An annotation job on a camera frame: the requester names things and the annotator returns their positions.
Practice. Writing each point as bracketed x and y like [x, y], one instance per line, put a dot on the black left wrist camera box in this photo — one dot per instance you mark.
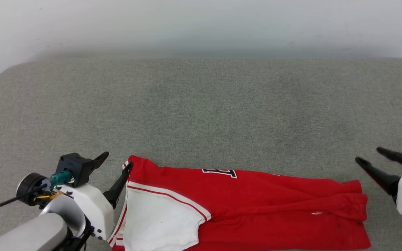
[75, 167]

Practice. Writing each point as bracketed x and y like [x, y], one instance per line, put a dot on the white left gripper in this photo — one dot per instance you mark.
[94, 209]

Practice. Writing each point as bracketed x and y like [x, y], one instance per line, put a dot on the red sports garment white trim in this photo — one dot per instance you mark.
[257, 209]

